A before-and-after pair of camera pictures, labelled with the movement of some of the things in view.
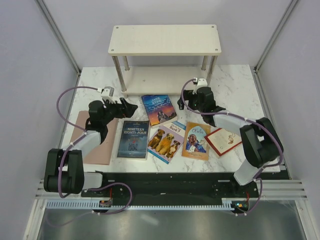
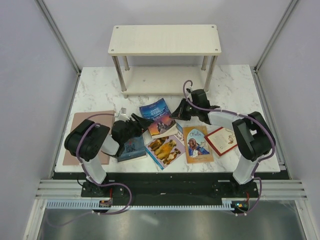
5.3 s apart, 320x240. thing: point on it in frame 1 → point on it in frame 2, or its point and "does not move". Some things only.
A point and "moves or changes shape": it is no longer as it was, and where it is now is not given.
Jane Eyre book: x=160 y=109 moves or changes shape
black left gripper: x=124 y=110 → x=143 y=122
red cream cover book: x=222 y=141 does not move
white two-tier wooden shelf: x=163 y=40 does not move
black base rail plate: x=176 y=186 does not move
